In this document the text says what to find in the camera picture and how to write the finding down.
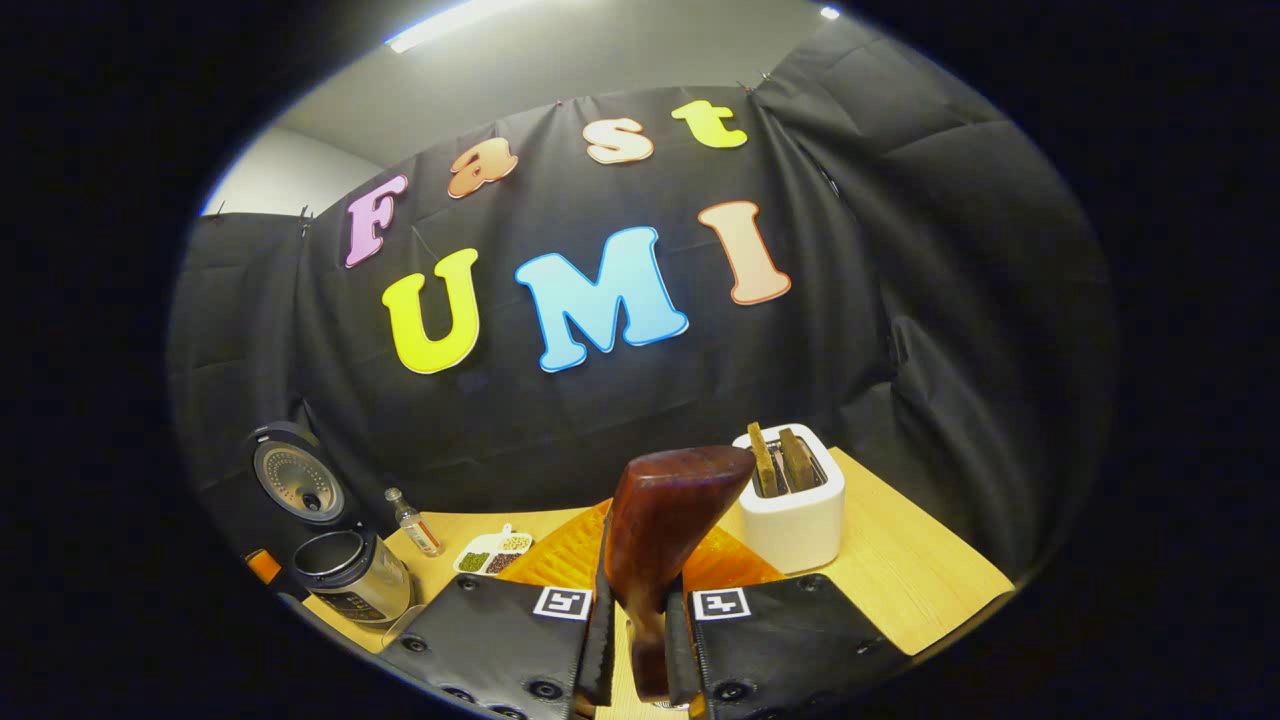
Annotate brown wooden spoon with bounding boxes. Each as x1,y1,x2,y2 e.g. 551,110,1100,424
604,445,758,701

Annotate silver black rice cooker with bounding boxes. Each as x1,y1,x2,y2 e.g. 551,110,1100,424
247,421,413,628

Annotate brown toast slice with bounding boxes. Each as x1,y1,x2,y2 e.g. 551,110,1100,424
747,422,781,498
778,428,819,492

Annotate small glass bottle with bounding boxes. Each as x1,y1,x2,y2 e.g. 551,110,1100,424
385,487,445,558

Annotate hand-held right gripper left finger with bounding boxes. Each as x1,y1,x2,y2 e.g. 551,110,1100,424
380,500,616,720

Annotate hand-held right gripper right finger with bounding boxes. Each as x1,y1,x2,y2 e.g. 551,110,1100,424
665,520,916,716

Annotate white divided dish of beans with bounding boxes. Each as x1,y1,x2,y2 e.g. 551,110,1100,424
453,524,535,578

